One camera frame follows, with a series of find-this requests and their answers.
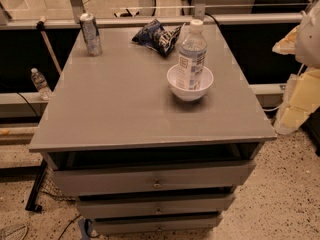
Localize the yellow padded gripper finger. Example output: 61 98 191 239
272 26 298 55
273 67 320 135

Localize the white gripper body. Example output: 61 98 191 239
295 3 320 68

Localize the blue labelled plastic bottle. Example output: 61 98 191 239
175 18 208 91

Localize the white bowl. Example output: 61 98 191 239
167 64 214 102

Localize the small clear water bottle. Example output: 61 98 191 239
31 68 51 101

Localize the blue chip bag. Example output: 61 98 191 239
132 19 181 57

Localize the grey drawer cabinet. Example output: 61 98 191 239
30 24 275 223

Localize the top grey drawer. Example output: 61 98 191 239
51 161 256 196

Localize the grey drawer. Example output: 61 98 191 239
51 161 256 196
77 194 235 219
93 213 222 235

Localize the silver drink can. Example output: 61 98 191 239
79 13 102 56

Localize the bottom grey drawer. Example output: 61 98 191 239
93 213 222 235

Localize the middle grey drawer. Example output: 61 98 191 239
77 194 235 219

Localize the black metal stand leg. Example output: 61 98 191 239
25 160 47 213

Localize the wooden handled tool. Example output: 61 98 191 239
36 16 62 74

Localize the wire mesh strainer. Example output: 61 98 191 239
0 224 28 240

